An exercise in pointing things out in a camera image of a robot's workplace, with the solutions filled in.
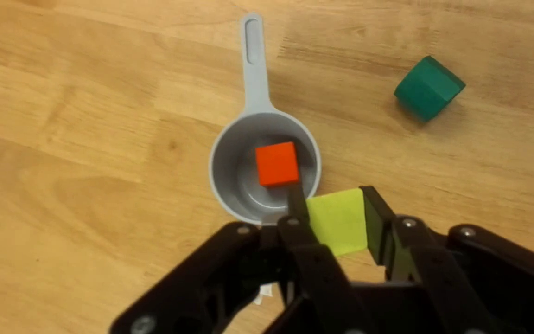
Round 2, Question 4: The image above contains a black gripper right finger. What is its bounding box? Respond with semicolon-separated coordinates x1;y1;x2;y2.
357;184;534;334

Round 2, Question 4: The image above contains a yellow block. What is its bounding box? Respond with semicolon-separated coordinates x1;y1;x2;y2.
304;188;367;258

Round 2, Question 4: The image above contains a red block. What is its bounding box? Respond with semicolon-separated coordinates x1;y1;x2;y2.
254;140;302;190

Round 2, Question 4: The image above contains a green block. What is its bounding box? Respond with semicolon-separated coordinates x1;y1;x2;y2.
393;54;467;125

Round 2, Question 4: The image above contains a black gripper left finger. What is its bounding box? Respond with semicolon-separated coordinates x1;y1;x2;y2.
107;184;367;334

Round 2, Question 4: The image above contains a grey measuring cup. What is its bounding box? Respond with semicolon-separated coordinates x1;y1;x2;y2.
207;13;322;229

